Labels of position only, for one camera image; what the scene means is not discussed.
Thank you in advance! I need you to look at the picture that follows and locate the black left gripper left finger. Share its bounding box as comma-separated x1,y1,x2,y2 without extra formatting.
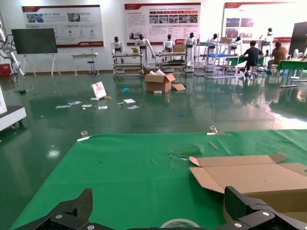
13,188,106,230

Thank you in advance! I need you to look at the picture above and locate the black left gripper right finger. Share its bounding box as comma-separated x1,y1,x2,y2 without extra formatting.
215,186,307,230

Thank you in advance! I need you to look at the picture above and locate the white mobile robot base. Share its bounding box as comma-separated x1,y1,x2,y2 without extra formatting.
0,86,27,133

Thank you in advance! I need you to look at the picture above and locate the open cardboard box with hole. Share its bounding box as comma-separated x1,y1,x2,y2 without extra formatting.
189,154,307,222

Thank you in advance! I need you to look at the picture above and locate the red box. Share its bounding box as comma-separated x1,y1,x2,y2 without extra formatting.
0,63,12,78

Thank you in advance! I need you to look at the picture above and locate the clear tape roll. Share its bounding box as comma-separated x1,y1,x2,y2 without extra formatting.
160,218,201,229

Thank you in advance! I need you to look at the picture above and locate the green table cloth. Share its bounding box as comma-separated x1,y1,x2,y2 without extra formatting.
9,129,307,230

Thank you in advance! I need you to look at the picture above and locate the metal binder clip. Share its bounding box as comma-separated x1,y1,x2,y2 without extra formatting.
206,126,226,136
76,130,93,142

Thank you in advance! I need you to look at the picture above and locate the white and red paper bag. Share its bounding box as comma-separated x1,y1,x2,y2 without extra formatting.
90,81,107,101

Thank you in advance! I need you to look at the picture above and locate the flat cardboard piece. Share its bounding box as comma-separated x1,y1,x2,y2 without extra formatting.
171,82,187,92

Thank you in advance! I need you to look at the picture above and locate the black stool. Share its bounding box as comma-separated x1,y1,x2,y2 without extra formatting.
87,61,100,77

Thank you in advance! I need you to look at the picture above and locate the large open cardboard carton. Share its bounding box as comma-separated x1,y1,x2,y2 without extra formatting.
143,69,177,94

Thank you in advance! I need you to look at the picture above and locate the green covered work table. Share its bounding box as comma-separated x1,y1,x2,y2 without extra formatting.
275,59,307,88

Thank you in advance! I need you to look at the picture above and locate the seated person in dark shirt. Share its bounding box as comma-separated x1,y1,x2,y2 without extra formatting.
244,40,264,78

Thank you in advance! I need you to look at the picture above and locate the tall metal rack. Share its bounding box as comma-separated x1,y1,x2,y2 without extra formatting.
193,33,238,80

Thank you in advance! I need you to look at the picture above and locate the white narrow table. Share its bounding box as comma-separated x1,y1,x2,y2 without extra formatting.
71,53,100,78

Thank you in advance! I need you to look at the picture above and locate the metal workshop cart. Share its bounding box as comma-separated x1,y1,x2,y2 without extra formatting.
112,53,145,80
155,51,189,74

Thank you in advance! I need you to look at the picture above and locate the seated person in brown shirt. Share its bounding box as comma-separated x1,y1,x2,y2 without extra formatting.
267,42,289,70

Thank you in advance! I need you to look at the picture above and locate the white humanoid robot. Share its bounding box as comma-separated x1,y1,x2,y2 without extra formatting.
134,34,155,69
258,27,275,55
183,32,198,68
162,34,176,53
111,36,125,64
233,35,243,50
208,33,220,55

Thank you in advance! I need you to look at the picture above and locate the black screen on stand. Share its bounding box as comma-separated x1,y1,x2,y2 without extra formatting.
11,28,62,78

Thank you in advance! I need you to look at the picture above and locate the large black panel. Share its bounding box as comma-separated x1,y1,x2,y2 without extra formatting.
288,21,307,57

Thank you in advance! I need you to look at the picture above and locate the wall poster with round icons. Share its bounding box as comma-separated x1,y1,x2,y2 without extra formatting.
21,5,105,48

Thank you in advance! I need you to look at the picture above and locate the wall poster with red photos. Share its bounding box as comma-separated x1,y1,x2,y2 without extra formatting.
222,1,307,44

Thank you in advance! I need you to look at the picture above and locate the wall poster with photo row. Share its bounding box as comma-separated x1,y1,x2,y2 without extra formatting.
124,2,201,46

